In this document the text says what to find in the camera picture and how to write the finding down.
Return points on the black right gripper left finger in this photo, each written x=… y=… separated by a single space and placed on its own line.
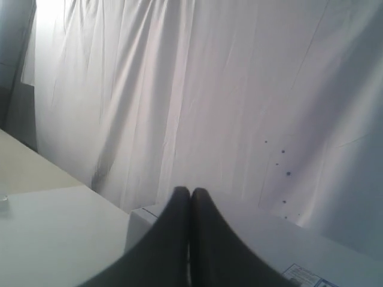
x=160 y=257

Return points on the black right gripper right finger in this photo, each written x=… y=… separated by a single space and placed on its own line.
x=218 y=257

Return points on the white microwave oven body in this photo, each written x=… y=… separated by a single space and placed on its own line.
x=301 y=256

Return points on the white backdrop curtain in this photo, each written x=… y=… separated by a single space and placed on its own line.
x=277 y=103

